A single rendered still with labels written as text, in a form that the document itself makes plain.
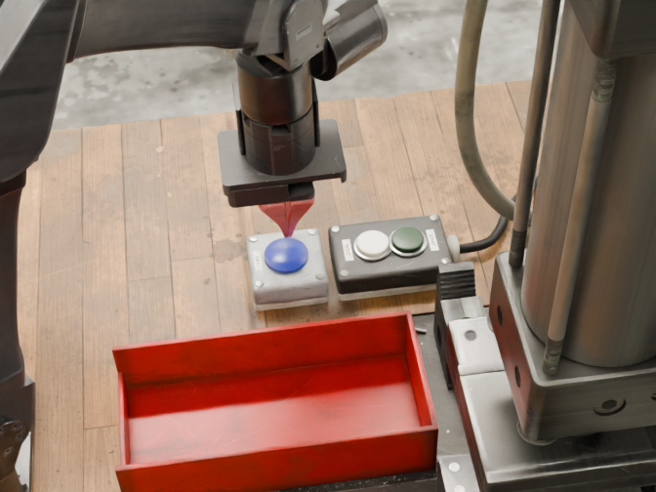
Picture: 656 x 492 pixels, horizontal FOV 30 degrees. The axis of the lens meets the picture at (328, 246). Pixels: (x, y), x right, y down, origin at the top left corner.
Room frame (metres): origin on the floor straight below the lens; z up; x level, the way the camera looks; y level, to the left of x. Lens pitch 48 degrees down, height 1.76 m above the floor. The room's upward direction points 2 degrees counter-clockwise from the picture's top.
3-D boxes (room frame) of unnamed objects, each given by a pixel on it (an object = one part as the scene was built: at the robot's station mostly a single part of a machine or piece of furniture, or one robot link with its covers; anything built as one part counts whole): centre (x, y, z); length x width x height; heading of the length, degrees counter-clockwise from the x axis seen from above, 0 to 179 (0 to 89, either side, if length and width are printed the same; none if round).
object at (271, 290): (0.73, 0.04, 0.90); 0.07 x 0.07 x 0.06; 6
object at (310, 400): (0.57, 0.05, 0.93); 0.25 x 0.12 x 0.06; 96
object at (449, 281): (0.63, -0.11, 0.95); 0.06 x 0.03 x 0.09; 6
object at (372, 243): (0.74, -0.04, 0.93); 0.03 x 0.03 x 0.02
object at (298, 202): (0.73, 0.05, 1.01); 0.07 x 0.07 x 0.09; 6
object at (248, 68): (0.74, 0.03, 1.14); 0.07 x 0.06 x 0.07; 133
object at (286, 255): (0.73, 0.04, 0.93); 0.04 x 0.04 x 0.02
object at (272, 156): (0.73, 0.04, 1.08); 0.10 x 0.07 x 0.07; 96
